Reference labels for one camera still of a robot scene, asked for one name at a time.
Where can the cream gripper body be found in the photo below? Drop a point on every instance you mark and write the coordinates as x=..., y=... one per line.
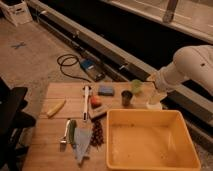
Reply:
x=156, y=97

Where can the blue power box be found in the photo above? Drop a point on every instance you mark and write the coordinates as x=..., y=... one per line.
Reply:
x=92, y=70

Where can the green plastic cup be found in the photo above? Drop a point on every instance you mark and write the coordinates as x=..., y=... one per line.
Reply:
x=136, y=86

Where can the wooden block board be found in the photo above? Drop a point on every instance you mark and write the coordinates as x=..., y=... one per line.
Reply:
x=98, y=112

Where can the black chair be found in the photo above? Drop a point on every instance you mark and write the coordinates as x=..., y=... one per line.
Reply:
x=12, y=122

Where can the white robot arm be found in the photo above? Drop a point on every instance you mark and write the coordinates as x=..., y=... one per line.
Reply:
x=189, y=63

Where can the white cardboard box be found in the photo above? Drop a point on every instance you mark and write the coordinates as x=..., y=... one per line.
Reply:
x=16, y=14

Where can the blue grey cloth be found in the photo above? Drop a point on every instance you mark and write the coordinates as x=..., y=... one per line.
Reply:
x=82, y=141

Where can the metal spatula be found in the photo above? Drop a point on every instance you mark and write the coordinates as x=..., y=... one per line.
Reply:
x=64, y=139

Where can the red apple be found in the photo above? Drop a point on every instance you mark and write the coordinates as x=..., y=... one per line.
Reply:
x=95, y=101

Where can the blue sponge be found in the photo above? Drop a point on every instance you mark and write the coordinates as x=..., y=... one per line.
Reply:
x=106, y=90

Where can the green cucumber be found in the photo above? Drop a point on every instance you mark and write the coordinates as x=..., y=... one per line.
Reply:
x=72, y=126

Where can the yellow banana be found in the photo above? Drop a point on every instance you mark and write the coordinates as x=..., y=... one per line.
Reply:
x=51, y=112

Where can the metal cup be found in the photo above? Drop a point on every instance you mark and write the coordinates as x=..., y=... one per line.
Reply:
x=126, y=97

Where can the yellow plastic bin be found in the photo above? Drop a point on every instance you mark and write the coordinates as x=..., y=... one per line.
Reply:
x=149, y=140

